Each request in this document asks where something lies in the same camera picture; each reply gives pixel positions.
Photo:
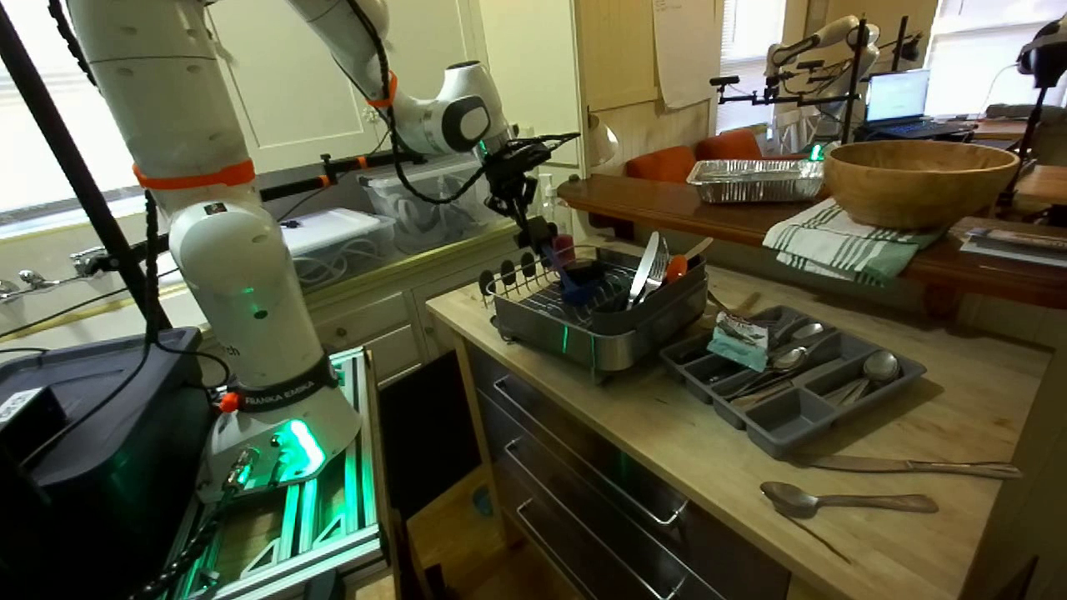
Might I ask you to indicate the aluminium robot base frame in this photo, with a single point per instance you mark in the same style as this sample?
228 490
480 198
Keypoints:
334 520

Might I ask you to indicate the teal seaweed snack packet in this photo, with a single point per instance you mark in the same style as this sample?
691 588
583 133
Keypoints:
733 349

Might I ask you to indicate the black clamp bar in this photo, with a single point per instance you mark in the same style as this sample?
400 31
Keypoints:
334 168

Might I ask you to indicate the silver table knife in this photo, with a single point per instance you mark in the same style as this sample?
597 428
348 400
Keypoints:
646 270

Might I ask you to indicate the green striped dish towel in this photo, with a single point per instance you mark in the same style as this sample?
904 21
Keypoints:
835 246

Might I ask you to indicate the wooden salad bowl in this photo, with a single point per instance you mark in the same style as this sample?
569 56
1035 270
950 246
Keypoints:
922 188

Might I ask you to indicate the white counter with drawers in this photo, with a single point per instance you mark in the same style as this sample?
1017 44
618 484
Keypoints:
368 318

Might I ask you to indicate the black camera stand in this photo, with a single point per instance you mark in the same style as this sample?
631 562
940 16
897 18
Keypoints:
1051 56

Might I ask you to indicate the aluminium foil baking tray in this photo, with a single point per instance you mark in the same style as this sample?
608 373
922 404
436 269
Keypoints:
750 183

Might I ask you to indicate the grey dish drying rack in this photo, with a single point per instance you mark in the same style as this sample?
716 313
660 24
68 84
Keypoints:
555 336

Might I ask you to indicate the large silver spoon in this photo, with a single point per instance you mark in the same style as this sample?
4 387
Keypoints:
791 498

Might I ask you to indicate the open laptop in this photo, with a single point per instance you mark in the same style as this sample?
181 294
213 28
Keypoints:
897 98

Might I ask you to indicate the white lidded storage box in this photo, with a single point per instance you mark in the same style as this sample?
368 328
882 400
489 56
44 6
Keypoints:
334 238

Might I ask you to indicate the black controller box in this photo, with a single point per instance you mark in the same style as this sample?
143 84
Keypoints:
100 469

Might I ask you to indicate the grey cutlery tray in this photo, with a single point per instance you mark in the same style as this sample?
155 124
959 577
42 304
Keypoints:
778 428

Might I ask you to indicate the red spatula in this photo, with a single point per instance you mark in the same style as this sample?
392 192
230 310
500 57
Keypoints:
676 269

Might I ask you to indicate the clear plastic storage bin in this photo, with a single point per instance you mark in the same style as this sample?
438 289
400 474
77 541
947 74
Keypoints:
446 218

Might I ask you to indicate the dark flat book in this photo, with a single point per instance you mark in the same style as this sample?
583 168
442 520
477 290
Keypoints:
1017 249

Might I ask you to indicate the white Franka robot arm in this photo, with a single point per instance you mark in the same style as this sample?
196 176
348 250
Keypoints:
238 289

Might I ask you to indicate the dark wooden dining table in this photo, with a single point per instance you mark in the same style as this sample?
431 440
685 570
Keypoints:
668 211

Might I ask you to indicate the black tripod pole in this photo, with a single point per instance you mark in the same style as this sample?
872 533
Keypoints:
77 168

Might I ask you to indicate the light wood kitchen island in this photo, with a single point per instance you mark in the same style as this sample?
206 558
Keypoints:
578 479

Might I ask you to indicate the black stand with clamps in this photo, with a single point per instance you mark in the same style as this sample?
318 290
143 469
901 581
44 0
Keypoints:
855 77

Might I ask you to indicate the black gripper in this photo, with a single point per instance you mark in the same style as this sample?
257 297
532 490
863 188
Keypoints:
513 179

